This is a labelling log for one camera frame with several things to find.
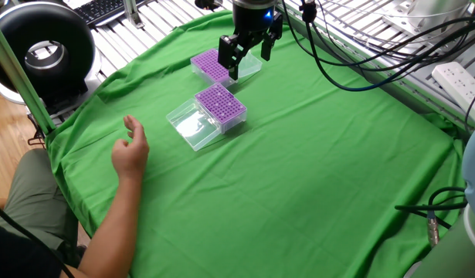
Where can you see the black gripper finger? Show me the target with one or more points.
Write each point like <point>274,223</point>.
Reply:
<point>229,50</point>
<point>275,27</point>

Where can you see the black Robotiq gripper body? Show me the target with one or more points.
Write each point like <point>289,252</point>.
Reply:
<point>252,15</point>

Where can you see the purple pipette tip box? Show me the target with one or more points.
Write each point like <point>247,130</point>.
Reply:
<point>210,65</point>
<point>221,103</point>

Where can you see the bare human forearm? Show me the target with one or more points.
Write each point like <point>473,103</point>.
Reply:
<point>113,228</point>

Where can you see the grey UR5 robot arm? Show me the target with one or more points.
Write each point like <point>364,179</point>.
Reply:
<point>474,166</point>

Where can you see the bare human hand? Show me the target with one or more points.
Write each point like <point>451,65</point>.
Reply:
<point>131,156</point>

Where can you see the silver metal stand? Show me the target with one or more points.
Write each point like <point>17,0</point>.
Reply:
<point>132,13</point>

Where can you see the black computer keyboard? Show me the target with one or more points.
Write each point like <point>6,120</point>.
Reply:
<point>102,8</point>

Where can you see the green table cloth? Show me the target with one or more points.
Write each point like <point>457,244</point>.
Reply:
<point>291,173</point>

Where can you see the aluminium mounting plate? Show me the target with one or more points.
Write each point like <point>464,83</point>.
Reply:
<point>434,15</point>

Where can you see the white power strip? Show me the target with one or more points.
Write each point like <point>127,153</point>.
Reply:
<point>459,87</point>

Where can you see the olive trousers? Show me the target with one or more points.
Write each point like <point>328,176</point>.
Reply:
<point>36,193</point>

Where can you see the black shirt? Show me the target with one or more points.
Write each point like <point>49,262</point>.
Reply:
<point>13,255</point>

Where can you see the green frame post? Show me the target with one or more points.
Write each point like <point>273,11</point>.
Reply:
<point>21,81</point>

